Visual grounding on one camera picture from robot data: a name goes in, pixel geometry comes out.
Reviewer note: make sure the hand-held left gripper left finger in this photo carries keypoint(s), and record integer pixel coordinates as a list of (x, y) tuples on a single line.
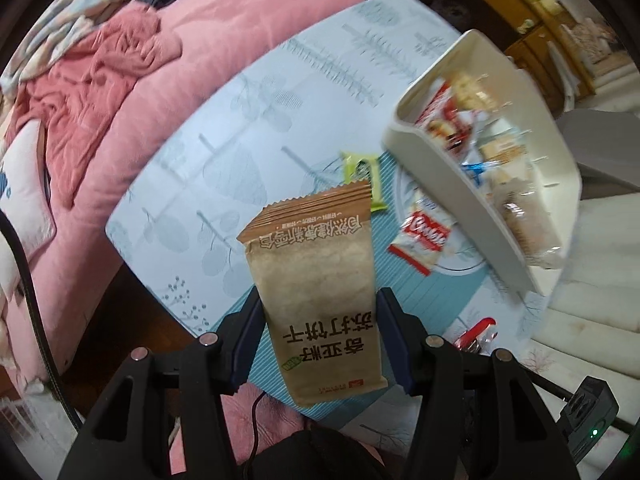
[(245, 340)]

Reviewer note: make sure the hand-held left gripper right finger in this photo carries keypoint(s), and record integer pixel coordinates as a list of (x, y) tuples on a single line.
[(395, 340)]

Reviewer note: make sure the brown cracker packet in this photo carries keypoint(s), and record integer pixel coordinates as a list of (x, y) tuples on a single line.
[(315, 280)]

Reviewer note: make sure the white plastic tray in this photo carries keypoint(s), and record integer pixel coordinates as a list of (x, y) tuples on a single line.
[(450, 200)]

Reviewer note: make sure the clear red print packet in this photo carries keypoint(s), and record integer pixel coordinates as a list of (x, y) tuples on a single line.
[(475, 335)]

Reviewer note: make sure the red white snack packet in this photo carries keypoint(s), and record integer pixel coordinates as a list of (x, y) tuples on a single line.
[(422, 240)]

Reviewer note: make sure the white floral quilt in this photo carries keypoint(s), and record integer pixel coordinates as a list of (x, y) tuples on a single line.
[(590, 285)]

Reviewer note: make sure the green snack packet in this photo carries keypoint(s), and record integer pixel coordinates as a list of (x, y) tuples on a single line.
[(362, 170)]

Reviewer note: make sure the pile of mixed wrappers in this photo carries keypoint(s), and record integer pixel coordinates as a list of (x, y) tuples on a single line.
[(505, 160)]

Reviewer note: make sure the tree print folding table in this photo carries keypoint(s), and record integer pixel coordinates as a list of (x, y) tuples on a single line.
[(250, 110)]

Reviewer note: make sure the white blue print pillow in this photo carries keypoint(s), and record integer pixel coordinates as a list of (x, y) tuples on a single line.
[(25, 200)]

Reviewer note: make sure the grey office chair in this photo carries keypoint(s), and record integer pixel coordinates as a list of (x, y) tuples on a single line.
[(600, 145)]

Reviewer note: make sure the rose pink garment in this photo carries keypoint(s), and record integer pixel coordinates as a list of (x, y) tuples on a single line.
[(100, 75)]

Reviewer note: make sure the pink blanket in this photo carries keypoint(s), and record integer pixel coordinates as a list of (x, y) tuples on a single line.
[(225, 25)]

